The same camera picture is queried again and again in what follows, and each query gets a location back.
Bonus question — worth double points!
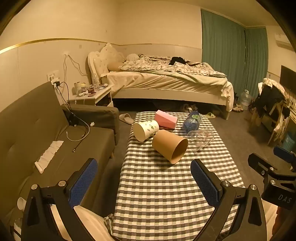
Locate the wall socket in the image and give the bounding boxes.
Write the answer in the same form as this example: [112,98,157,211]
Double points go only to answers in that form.
[47,70,60,88]

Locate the clear plastic cup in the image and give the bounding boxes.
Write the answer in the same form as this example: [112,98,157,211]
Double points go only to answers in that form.
[186,129,214,152]

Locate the large water jug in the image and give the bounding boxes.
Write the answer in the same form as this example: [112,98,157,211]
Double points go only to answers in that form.
[238,89,253,111]

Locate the black cable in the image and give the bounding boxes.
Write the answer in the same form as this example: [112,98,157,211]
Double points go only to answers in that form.
[55,81,91,153]

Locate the black garment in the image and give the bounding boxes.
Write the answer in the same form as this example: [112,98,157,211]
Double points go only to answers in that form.
[168,56,187,66]

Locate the pile of cosmetics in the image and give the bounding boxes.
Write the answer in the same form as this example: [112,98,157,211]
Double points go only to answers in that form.
[79,83,110,96]

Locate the blue basket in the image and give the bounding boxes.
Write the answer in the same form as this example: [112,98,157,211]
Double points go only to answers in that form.
[280,132,296,150]

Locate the checkered tablecloth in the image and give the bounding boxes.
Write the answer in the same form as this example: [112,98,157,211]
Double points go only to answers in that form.
[105,111,246,241]

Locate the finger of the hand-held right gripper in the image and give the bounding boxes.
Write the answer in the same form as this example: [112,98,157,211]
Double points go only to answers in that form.
[248,152,296,184]
[273,146,296,164]

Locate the pink box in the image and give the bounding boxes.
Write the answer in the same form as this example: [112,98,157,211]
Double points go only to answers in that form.
[154,110,178,128]

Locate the chair with clothes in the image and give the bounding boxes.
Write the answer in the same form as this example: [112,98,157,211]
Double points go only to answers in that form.
[249,77,291,146]

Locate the white printed paper cup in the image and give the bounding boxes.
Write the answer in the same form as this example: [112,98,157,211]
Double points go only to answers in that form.
[132,120,160,142]

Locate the white folded cloth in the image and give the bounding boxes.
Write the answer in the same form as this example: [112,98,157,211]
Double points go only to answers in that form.
[35,140,64,174]

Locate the white jar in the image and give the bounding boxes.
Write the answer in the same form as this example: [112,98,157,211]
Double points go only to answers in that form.
[74,82,87,95]

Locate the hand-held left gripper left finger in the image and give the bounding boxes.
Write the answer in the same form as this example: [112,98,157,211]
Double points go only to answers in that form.
[21,158,99,241]

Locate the olive sofa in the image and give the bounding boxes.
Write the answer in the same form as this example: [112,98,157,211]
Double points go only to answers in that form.
[0,81,120,232]

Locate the green curtain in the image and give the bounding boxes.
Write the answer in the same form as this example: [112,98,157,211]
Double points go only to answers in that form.
[244,27,269,90]
[200,8,247,91]

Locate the brown paper cup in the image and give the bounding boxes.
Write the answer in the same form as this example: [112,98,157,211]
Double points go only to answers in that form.
[152,129,189,164]

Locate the black television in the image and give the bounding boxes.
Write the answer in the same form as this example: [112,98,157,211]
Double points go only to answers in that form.
[280,65,296,92]

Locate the white bed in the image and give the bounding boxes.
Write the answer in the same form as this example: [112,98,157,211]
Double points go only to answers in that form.
[87,43,234,120]

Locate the person's right forearm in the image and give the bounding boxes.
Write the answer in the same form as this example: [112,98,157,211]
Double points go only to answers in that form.
[272,206,296,241]

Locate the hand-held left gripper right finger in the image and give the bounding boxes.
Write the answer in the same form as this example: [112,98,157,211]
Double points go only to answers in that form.
[190,159,274,241]

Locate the white nightstand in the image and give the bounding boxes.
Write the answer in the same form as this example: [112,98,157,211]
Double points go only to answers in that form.
[67,85,115,108]

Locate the beige slipper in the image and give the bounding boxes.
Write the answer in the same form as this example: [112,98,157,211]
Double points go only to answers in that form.
[119,113,135,125]

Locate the blue water bottle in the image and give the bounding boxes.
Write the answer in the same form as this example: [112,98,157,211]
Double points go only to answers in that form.
[182,111,201,133]

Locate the shoes under bed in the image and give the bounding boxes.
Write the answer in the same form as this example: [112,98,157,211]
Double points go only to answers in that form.
[180,104,200,113]

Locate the floral quilt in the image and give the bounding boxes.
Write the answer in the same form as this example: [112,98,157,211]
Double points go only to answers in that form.
[119,55,226,77]

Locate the beige pillow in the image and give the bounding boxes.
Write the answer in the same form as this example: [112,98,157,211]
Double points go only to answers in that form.
[107,61,125,71]

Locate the white wall cable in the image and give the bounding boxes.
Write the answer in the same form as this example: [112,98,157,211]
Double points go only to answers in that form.
[63,52,88,77]

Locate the white air conditioner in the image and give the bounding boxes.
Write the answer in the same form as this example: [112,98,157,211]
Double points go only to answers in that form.
[274,32,294,49]

